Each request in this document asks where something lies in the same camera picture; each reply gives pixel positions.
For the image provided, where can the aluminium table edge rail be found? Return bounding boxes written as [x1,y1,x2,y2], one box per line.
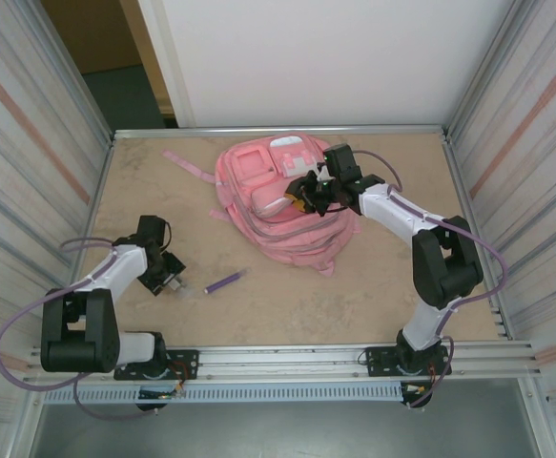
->
[113,124,450,140]

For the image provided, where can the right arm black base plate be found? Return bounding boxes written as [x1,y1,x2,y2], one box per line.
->
[362,346,452,378]

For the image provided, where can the small circuit board with wires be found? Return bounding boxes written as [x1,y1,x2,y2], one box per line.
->
[137,386,187,400]
[401,383,434,409]

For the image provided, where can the purple pen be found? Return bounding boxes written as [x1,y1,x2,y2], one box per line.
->
[203,269,248,295]

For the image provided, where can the aluminium table side rail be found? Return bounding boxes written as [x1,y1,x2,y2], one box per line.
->
[57,135,116,347]
[442,135,515,341]

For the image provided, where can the grey slotted cable duct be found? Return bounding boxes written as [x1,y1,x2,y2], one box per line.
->
[41,384,405,405]

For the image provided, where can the wide aluminium mounting rail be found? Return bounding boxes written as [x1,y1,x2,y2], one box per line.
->
[22,339,544,383]

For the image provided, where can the pink backpack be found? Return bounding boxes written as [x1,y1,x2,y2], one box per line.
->
[161,135,362,279]

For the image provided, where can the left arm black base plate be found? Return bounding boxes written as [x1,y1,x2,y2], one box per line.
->
[113,349,200,382]

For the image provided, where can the aluminium frame post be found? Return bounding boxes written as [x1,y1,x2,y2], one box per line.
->
[38,0,116,144]
[442,0,517,144]

